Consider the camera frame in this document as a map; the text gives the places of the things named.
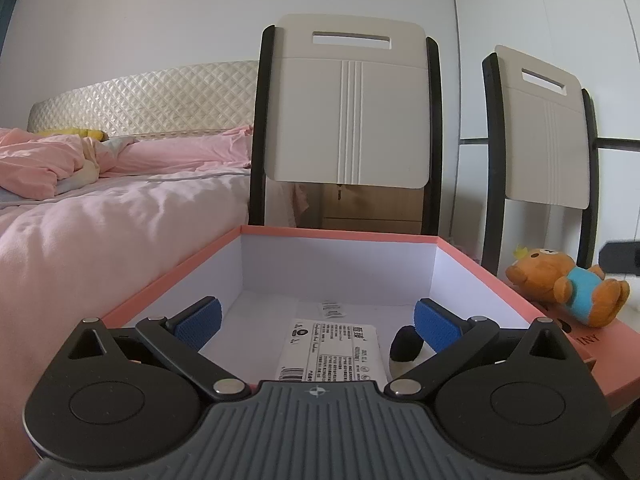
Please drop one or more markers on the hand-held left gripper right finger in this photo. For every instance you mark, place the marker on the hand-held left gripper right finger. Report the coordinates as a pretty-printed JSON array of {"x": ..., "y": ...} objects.
[{"x": 437, "y": 325}]

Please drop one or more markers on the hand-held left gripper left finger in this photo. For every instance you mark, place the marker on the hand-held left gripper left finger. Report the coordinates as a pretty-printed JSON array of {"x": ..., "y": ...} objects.
[{"x": 197, "y": 322}]

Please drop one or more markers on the brown bear plush toy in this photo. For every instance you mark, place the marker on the brown bear plush toy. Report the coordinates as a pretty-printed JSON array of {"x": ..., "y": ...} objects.
[{"x": 582, "y": 290}]

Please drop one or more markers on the pink box lid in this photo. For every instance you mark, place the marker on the pink box lid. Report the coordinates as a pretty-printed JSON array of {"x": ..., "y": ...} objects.
[{"x": 600, "y": 360}]

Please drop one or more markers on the pink cardboard box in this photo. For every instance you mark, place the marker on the pink cardboard box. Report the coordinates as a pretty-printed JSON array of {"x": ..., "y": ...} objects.
[{"x": 340, "y": 270}]

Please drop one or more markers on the black and white plush toy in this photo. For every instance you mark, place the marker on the black and white plush toy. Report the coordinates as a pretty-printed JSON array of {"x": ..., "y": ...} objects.
[{"x": 405, "y": 347}]

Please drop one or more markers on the white labelled packet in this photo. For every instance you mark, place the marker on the white labelled packet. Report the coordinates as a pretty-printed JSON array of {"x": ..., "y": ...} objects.
[{"x": 330, "y": 345}]

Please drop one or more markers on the bed with pink sheet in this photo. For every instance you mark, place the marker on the bed with pink sheet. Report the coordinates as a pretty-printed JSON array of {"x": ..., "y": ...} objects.
[{"x": 100, "y": 250}]

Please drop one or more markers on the beige folding chair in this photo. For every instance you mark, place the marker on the beige folding chair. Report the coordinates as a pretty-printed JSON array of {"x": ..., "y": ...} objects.
[
  {"x": 350, "y": 110},
  {"x": 545, "y": 135}
]

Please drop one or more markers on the pink pillow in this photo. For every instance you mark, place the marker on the pink pillow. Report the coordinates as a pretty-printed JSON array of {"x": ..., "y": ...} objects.
[{"x": 190, "y": 150}]

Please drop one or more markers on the crumpled pink duvet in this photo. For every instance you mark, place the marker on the crumpled pink duvet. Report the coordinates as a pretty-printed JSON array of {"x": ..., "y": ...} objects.
[{"x": 35, "y": 160}]

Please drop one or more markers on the quilted cream headboard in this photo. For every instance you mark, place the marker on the quilted cream headboard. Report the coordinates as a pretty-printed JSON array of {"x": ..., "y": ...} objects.
[{"x": 150, "y": 95}]

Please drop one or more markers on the teal curtain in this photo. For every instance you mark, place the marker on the teal curtain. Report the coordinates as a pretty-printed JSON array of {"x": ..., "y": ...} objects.
[{"x": 6, "y": 15}]

